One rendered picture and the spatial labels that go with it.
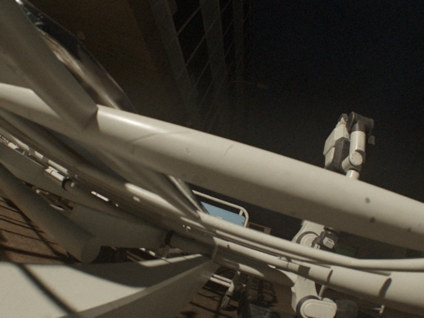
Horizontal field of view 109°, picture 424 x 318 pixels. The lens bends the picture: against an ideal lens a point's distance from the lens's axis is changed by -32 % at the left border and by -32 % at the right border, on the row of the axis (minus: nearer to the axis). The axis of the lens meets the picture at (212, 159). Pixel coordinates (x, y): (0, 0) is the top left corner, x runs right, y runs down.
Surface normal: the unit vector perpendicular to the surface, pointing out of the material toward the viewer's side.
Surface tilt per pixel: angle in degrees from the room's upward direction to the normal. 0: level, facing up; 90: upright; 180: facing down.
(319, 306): 90
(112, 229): 90
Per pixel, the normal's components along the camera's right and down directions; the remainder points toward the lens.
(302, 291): -0.11, -0.39
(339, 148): -0.78, -0.36
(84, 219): 0.93, 0.29
